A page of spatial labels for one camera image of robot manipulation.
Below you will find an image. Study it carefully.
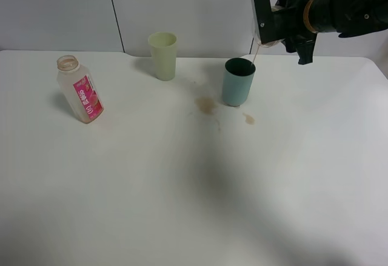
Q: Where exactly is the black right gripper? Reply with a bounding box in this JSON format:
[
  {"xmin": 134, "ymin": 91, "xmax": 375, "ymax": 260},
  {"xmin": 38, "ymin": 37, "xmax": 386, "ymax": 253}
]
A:
[{"xmin": 271, "ymin": 0, "xmax": 317, "ymax": 65}]

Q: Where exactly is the clear plastic beverage bottle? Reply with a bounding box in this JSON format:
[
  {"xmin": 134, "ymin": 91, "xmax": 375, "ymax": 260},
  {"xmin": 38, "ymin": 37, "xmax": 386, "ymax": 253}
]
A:
[{"xmin": 56, "ymin": 55, "xmax": 104, "ymax": 124}]

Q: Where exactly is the clear cup with blue sleeve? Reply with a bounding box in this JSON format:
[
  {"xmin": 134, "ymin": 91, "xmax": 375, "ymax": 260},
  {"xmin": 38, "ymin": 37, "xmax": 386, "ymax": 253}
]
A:
[{"xmin": 256, "ymin": 5, "xmax": 283, "ymax": 48}]

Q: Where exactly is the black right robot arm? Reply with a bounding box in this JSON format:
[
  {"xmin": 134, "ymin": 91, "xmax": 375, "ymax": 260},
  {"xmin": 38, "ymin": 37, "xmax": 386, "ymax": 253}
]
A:
[{"xmin": 274, "ymin": 0, "xmax": 387, "ymax": 65}]

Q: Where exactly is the teal plastic cup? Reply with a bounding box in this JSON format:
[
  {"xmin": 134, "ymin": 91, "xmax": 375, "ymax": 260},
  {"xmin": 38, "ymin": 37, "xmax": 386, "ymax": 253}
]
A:
[{"xmin": 222, "ymin": 58, "xmax": 256, "ymax": 107}]

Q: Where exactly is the pale yellow plastic cup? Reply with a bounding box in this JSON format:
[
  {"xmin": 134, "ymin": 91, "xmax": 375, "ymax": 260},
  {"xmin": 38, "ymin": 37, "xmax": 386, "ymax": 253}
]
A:
[{"xmin": 148, "ymin": 32, "xmax": 177, "ymax": 81}]

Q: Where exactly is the small brown spill puddle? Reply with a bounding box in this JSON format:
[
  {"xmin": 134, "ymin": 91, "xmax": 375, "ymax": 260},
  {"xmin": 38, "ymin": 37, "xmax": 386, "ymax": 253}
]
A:
[{"xmin": 242, "ymin": 113, "xmax": 255, "ymax": 125}]

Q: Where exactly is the brown spilled liquid puddle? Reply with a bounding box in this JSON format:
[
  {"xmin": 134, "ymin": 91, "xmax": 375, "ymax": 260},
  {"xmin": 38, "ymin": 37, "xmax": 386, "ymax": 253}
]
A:
[{"xmin": 195, "ymin": 97, "xmax": 217, "ymax": 115}]

